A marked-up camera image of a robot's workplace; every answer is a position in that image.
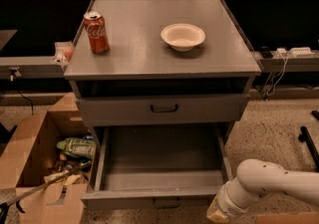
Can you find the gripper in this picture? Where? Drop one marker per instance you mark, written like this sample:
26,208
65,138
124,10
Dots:
226,202

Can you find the grey drawer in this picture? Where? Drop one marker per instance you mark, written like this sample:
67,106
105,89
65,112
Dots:
162,109
159,166

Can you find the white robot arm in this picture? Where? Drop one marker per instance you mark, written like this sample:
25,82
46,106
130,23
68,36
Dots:
254,181

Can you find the grey top drawer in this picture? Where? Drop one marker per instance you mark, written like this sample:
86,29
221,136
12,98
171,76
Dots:
162,109

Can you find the grey drawer cabinet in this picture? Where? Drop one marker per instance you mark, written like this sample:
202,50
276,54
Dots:
140,63

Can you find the black metal bar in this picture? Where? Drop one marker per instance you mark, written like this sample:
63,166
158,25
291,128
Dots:
305,136

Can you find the green snack bag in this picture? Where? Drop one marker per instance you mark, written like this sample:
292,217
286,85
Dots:
77,147

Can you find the brown cardboard box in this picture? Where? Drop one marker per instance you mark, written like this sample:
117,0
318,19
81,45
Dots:
28,158

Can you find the white paper bowl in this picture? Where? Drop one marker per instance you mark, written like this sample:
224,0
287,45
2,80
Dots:
182,37

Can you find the white power strip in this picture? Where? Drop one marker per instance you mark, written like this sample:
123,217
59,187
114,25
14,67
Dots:
301,52

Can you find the long grabber stick tool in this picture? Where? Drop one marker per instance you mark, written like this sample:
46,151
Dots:
5,206

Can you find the clear plastic cup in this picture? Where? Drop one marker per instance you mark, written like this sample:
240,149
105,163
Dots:
63,53

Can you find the red cola can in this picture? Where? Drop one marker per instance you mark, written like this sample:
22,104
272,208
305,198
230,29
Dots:
94,24

